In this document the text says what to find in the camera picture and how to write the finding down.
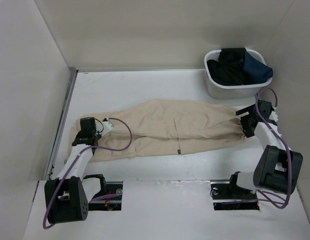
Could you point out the navy blue garment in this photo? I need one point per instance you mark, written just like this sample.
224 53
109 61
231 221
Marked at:
255 72

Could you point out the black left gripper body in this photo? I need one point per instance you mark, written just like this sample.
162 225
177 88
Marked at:
97 134

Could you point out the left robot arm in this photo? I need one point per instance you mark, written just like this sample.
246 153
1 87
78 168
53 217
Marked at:
67 196

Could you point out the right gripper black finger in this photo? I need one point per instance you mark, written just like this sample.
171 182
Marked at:
250 110
248 129

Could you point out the white laundry basket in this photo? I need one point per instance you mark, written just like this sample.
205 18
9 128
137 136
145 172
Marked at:
223 92

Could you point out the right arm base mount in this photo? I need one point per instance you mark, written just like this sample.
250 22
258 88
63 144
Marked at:
226 197

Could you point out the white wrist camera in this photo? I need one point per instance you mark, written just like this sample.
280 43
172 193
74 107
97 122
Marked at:
107 127
273 116

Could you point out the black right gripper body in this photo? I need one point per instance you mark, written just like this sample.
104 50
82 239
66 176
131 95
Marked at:
246 119

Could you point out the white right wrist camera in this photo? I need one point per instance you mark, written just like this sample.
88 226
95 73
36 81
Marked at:
273 116

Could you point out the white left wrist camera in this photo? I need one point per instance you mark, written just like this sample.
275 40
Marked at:
107 127

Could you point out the black garment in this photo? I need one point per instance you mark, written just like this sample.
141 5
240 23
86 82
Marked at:
228 70

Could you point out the beige trousers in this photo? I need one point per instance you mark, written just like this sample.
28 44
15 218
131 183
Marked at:
164 127

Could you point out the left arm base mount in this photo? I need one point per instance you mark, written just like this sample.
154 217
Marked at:
108 204

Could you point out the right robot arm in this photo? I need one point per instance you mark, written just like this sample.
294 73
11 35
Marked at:
278 167

